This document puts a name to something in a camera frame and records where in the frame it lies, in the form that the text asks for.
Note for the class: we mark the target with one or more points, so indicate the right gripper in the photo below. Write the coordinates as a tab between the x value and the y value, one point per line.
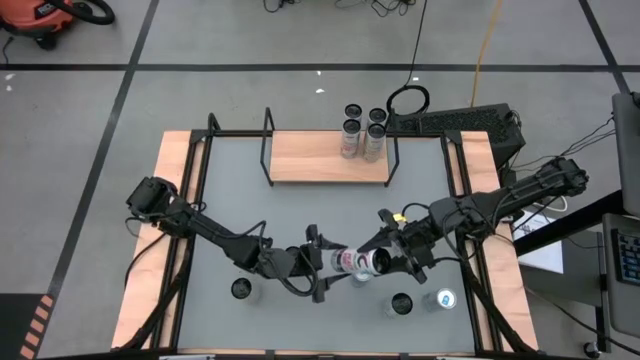
417	240

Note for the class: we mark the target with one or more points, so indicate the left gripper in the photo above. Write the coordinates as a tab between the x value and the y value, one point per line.
290	262

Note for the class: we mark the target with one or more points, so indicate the white Celsius can pink band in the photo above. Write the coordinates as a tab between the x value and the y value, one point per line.
360	261

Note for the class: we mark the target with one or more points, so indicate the white Celsius can black lid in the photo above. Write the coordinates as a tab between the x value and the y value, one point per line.
401	303
241	288

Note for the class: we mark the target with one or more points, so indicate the white Celsius Tropical Vibe can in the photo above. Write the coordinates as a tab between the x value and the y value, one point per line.
374	147

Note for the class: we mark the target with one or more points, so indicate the white Celsius Peach Vibe can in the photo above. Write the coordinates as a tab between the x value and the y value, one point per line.
351	142

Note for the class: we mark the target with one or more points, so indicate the white Celsius can yellow band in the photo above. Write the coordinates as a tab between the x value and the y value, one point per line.
377	115

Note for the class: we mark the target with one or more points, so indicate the white Celsius can blue band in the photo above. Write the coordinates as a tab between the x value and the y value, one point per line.
353	111

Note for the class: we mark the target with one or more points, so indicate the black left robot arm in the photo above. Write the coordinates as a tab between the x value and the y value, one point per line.
210	232

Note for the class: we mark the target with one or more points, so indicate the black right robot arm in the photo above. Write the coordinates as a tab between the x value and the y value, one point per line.
505	200

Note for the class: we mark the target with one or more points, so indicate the wooden shelf board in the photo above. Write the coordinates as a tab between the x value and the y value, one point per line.
310	157

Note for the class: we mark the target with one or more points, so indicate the silver blue Red Bull can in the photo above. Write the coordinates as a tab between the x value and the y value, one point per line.
361	281
445	298

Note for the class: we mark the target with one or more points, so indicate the white paper sheet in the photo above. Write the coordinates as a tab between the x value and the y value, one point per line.
545	250

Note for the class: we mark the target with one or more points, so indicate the black desk beam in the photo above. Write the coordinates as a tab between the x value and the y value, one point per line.
565	222

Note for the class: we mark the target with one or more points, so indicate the wooden table base board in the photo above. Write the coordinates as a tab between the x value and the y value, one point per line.
172	150

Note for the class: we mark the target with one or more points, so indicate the black caster wheel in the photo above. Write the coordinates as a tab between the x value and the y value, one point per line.
590	348

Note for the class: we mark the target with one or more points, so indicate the dark keyboard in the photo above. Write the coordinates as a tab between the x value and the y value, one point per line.
627	257

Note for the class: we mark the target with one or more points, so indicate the gray cart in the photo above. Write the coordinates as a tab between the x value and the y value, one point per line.
625	305

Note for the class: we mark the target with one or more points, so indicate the gray monitor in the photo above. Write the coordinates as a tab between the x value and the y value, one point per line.
627	145

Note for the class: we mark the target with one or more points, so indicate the black mat orange stripes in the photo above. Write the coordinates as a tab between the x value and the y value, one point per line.
15	325

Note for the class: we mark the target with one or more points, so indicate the orange shop vacuum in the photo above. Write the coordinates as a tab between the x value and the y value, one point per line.
30	17

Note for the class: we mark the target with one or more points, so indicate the black metal table frame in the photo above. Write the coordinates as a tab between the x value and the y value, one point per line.
235	134

